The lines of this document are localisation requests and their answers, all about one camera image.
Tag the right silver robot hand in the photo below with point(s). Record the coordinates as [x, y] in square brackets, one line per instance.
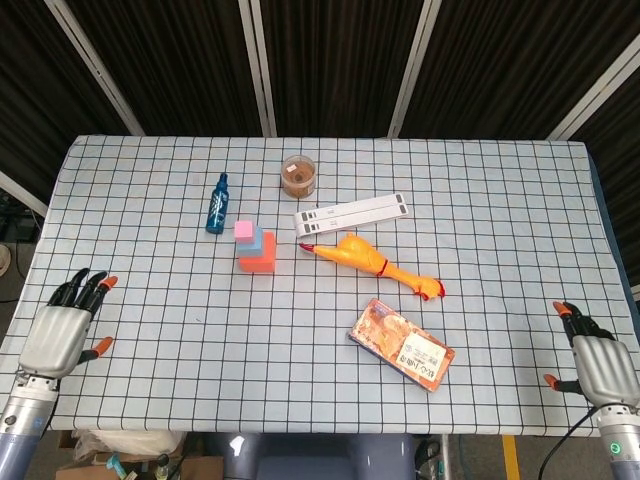
[605, 370]

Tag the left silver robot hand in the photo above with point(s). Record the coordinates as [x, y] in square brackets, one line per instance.
[55, 340]

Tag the small pink foam cube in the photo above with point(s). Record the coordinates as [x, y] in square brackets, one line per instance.
[244, 230]

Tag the medium blue foam cube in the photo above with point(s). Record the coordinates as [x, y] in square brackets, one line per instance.
[257, 240]

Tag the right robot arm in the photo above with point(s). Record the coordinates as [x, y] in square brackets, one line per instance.
[622, 440]

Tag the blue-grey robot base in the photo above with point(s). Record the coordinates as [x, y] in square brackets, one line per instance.
[320, 460]

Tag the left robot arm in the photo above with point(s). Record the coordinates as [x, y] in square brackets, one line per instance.
[25, 415]

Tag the white plastic bag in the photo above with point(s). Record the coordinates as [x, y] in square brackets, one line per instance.
[130, 442]

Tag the checkered white tablecloth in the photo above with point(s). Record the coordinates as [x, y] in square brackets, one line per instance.
[200, 350]

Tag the brown cardboard box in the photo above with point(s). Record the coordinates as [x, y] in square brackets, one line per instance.
[200, 467]

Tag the orange biscuit box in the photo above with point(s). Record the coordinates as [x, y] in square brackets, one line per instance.
[400, 345]

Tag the dark blue spray bottle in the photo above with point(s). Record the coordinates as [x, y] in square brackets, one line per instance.
[217, 210]

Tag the large orange foam cube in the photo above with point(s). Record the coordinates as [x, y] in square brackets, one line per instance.
[257, 265]

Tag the yellow rubber chicken toy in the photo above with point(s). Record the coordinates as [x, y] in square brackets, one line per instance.
[355, 252]

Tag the clear jar of rubber bands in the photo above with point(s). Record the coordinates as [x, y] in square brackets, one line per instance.
[298, 177]

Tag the white partition frame post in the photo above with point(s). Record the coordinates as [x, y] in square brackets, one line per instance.
[93, 65]
[257, 65]
[25, 193]
[414, 65]
[595, 95]

